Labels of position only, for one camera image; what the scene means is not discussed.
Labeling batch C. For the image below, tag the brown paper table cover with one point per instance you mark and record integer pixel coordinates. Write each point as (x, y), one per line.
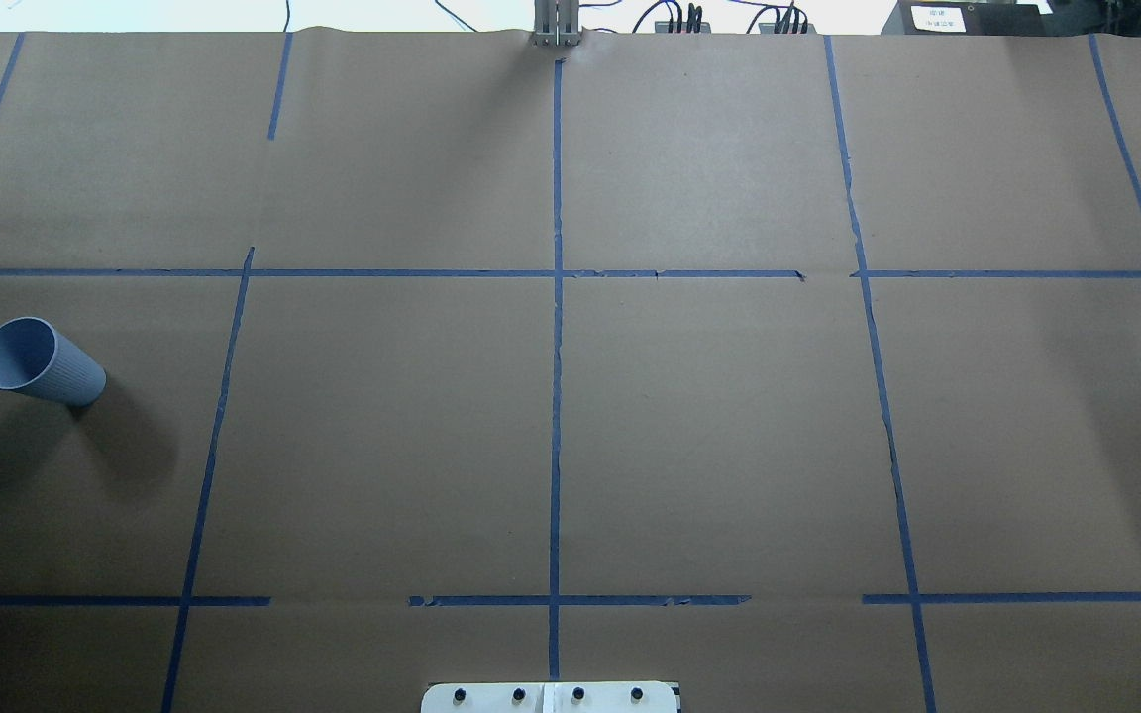
(802, 372)

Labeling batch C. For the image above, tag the aluminium frame post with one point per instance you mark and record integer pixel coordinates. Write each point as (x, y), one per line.
(556, 23)

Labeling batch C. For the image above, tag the left black connector block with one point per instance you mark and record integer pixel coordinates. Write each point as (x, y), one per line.
(682, 20)

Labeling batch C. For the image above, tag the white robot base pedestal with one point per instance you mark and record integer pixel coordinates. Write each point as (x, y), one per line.
(553, 696)

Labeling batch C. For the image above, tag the blue ribbed cup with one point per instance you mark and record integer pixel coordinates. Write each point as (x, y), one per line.
(36, 360)

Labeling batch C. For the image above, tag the black connector block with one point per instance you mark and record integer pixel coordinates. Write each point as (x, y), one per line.
(682, 20)
(776, 20)

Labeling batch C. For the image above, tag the black box with white label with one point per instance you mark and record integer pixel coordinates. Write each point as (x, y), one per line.
(967, 18)

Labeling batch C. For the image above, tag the right black connector block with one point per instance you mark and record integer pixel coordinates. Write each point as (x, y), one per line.
(776, 20)

